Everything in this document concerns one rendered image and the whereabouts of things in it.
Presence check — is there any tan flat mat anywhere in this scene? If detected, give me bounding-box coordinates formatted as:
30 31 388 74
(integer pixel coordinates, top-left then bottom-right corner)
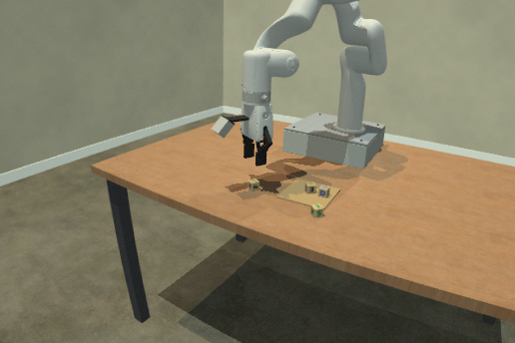
276 178 340 209

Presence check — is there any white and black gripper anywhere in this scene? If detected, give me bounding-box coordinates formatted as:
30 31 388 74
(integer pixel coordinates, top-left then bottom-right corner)
241 101 273 167

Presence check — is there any beige block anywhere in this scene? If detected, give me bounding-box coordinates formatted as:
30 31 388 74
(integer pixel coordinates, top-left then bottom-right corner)
318 185 330 197
305 181 316 193
310 203 324 218
248 178 259 191

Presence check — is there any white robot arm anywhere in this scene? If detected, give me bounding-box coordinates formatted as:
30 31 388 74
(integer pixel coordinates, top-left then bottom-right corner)
243 0 387 134

